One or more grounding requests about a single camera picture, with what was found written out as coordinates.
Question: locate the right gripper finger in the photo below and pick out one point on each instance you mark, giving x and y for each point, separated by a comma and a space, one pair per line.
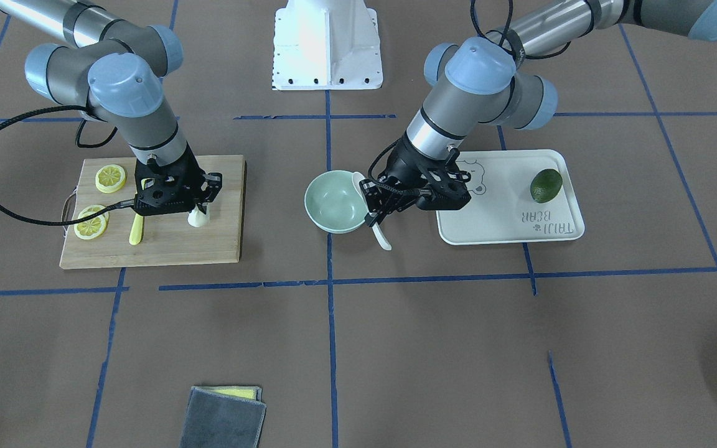
212, 184

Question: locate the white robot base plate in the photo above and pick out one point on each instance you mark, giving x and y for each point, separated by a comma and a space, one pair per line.
326, 45

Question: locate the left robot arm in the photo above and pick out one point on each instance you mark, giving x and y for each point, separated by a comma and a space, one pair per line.
479, 82

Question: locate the wooden cutting board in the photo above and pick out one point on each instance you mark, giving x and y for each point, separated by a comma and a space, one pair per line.
168, 240

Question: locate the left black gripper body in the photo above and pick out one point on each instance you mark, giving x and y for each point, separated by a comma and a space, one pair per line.
406, 163

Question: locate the grey folded cloth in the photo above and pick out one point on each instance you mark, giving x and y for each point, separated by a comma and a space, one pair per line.
223, 416

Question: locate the translucent white plastic spoon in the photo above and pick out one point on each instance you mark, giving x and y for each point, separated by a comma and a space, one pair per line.
383, 242

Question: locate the light green bowl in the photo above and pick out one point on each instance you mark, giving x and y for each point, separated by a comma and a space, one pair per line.
333, 203

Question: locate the white steamed bun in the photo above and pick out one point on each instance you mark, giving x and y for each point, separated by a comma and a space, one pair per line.
198, 217

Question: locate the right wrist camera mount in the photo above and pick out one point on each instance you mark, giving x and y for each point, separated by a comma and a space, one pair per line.
162, 196

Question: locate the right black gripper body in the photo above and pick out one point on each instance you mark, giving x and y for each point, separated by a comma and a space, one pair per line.
211, 185

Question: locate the cream bear serving tray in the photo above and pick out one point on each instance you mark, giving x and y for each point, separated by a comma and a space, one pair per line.
501, 209

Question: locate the lemon slice under upper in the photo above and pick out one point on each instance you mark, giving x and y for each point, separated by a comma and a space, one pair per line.
90, 210

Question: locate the lower lemon slice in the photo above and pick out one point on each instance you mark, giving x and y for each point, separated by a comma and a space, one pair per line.
91, 228

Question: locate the yellow plastic knife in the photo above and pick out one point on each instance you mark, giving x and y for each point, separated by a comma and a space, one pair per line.
136, 231

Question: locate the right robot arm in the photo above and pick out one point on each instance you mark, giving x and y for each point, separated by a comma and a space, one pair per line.
110, 70

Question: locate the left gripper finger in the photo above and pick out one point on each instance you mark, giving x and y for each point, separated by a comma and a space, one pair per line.
378, 197
398, 203

